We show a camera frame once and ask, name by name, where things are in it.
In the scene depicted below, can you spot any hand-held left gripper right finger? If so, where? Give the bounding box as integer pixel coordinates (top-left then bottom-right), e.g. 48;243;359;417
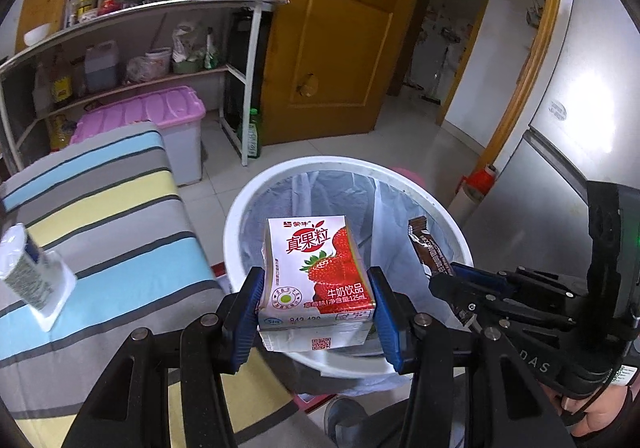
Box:
367;265;576;448

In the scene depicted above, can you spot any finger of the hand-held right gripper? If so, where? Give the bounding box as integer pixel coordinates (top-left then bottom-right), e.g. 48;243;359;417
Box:
429;273;577;330
450;262;592;302

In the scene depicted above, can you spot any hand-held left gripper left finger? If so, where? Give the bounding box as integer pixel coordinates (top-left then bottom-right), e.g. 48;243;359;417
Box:
60;267;266;448

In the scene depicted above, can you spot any brown snack wrapper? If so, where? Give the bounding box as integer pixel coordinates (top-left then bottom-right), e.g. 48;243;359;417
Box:
407;217;457;279

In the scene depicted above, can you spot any strawberry milk carton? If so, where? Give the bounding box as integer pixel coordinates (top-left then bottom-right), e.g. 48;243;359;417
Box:
256;214;377;353

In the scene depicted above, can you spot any white trash bin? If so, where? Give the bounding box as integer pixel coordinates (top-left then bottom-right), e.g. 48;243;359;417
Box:
222;155;476;399

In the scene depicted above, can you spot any person's right hand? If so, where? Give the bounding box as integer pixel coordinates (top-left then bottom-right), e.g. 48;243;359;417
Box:
542;375;635;440

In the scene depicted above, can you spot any person's grey shoe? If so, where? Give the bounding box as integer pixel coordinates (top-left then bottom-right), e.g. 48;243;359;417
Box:
324;398;368;441

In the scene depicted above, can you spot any pink plastic basin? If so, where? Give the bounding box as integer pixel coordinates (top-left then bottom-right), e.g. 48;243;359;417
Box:
390;164;426;186

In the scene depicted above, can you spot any green plastic bottle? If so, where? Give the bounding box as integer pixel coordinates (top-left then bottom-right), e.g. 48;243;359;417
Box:
240;108;263;159

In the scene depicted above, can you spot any silver refrigerator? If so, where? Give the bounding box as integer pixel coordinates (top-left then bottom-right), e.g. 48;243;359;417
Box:
450;0;640;279

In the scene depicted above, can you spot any pink lidded storage box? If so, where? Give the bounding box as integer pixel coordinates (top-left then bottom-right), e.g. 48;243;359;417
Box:
70;86;207;186

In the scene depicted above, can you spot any white squeeze tube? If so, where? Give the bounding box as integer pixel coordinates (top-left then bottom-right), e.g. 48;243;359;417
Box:
0;223;78;333

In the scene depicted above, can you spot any yellow oil bottle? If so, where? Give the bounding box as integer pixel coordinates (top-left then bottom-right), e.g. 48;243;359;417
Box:
47;113;76;152

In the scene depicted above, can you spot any plastic bag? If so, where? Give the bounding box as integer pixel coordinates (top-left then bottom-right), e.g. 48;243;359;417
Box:
125;48;173;82
172;21;221;75

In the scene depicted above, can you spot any yellow wooden door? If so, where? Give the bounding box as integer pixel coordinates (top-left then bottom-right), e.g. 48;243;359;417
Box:
260;0;436;147

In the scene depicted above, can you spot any dark oil jug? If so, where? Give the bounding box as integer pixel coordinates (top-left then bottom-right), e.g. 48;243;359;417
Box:
84;41;120;93

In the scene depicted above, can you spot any yellow label bottle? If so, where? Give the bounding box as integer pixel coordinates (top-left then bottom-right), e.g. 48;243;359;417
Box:
50;46;73;104

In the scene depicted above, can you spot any white metal shelf rack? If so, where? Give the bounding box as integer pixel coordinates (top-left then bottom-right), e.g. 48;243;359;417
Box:
0;0;291;169

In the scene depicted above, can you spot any white bowl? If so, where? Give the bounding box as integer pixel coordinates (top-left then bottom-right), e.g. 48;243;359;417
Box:
23;23;53;46

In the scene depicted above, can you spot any yellow wooden door frame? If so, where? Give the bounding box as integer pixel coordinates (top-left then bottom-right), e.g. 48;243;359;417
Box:
480;0;566;174

